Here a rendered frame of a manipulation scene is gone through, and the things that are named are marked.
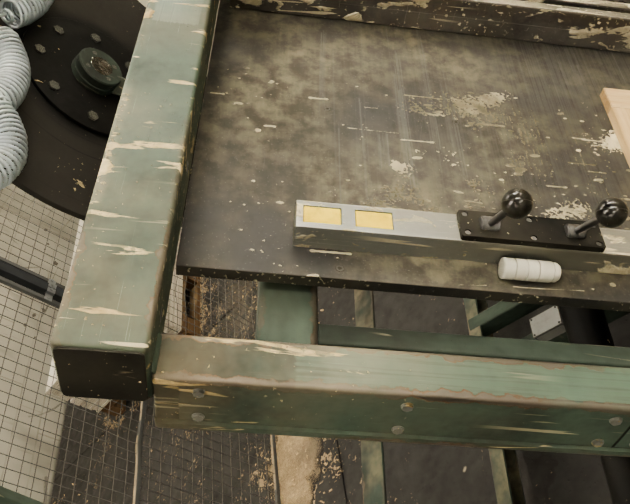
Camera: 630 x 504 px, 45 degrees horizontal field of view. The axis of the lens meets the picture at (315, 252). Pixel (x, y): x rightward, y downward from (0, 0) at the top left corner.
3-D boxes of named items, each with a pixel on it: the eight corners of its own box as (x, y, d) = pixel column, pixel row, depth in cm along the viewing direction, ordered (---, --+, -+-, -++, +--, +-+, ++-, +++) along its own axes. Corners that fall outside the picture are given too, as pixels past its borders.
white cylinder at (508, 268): (499, 283, 101) (556, 288, 102) (506, 269, 99) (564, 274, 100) (495, 266, 103) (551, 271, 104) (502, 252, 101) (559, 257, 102)
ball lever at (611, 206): (584, 248, 104) (635, 225, 90) (557, 246, 103) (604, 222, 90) (583, 222, 104) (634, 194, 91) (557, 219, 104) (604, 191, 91)
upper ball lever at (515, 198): (499, 241, 102) (538, 216, 89) (472, 238, 102) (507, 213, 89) (499, 214, 103) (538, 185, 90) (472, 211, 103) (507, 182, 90)
